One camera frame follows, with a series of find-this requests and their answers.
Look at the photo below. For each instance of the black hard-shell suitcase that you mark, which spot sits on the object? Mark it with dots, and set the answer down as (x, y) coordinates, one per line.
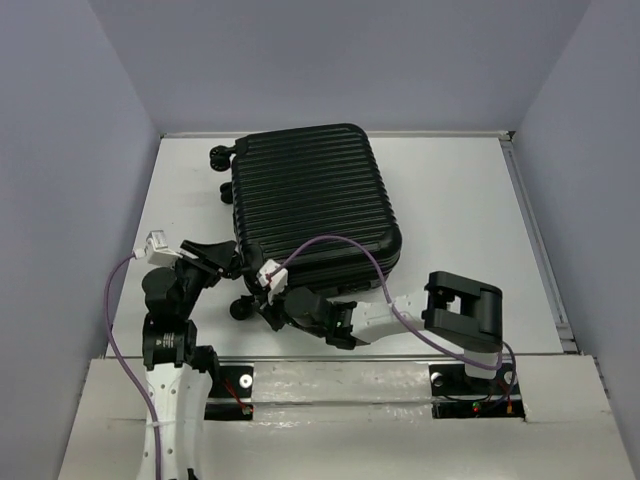
(312, 199)

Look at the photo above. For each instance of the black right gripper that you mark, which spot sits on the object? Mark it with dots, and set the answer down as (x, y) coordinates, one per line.
(270, 313)

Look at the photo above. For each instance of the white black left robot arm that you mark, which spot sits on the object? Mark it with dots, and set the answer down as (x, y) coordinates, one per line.
(179, 373)

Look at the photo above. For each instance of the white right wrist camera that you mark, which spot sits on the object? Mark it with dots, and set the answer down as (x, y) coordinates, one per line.
(273, 278)

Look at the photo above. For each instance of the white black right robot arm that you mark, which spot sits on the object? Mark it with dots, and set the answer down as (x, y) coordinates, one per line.
(455, 315)

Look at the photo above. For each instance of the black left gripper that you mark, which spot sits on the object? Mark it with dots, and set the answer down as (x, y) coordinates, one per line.
(214, 256)

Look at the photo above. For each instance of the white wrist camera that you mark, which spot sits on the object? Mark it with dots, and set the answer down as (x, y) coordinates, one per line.
(273, 278)
(156, 251)

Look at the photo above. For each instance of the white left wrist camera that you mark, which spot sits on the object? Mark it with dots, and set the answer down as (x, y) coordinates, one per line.
(156, 251)

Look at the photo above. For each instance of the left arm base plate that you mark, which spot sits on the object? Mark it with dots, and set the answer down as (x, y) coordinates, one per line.
(230, 398)

